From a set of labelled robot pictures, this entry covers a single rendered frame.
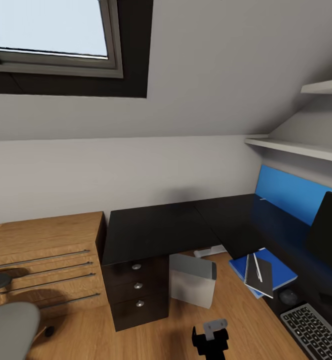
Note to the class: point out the swivel chair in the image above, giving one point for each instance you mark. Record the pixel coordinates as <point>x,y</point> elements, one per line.
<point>19,322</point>

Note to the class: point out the room divider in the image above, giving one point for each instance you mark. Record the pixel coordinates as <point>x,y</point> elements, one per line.
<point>297,196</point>

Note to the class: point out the notebook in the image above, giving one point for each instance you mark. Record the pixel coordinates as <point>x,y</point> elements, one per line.
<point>256,267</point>

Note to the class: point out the monitor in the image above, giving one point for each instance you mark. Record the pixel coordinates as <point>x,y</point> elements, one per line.
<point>319,239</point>

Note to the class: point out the mouse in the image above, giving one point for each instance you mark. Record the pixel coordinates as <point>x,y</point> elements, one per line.
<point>288,297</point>

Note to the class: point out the folder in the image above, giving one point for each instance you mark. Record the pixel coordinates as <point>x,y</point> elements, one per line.
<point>281,274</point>

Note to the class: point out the keyboard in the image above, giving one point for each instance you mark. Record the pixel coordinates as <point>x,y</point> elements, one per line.
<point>311,329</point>

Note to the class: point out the desk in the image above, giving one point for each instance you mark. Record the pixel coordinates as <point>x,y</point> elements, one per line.
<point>239,225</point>

